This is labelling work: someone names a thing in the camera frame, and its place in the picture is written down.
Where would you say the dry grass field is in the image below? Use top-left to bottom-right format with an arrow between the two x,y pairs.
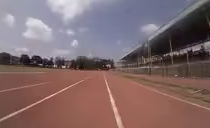
0,64 -> 71,74

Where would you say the dirt strip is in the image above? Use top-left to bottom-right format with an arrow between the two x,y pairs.
112,71 -> 210,108

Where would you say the row of trees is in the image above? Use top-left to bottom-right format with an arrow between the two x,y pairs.
19,54 -> 116,71

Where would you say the wire fence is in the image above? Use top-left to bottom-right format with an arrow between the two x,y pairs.
116,59 -> 210,79

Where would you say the roofed grandstand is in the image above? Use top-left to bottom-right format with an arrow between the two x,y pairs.
116,0 -> 210,79

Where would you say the red running track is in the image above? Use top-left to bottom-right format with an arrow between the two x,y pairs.
0,69 -> 210,128

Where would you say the low dark building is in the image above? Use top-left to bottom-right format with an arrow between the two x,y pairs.
0,50 -> 21,66

